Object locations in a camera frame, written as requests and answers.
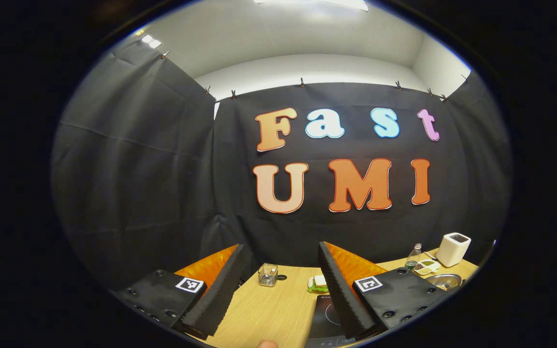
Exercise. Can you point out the white toaster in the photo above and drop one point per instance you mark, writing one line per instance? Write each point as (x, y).
(452, 251)

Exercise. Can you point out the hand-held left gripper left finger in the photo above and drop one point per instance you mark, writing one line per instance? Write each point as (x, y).
(220, 295)

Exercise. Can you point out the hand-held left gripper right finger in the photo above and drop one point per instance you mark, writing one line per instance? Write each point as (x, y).
(344, 304)

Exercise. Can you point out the white divided dish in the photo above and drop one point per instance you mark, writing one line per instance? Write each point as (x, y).
(427, 267)

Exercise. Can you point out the small ceiling light panel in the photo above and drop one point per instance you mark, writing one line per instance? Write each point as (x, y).
(151, 41)

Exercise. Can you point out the sandwich with lettuce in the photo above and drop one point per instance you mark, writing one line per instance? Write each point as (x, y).
(318, 283)

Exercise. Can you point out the stainless steel pot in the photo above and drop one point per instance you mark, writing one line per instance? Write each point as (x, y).
(445, 280)

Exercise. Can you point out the clear plastic water bottle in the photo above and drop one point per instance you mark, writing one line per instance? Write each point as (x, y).
(412, 258)

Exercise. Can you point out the row of small cloth clips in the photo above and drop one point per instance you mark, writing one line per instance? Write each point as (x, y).
(301, 82)

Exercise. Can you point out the large ceiling light panel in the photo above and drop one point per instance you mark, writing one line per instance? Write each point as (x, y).
(312, 3)

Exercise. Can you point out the black induction cooktop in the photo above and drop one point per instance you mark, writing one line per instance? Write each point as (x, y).
(324, 316)

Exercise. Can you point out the small glass cup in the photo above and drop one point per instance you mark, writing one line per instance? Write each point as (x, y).
(268, 276)

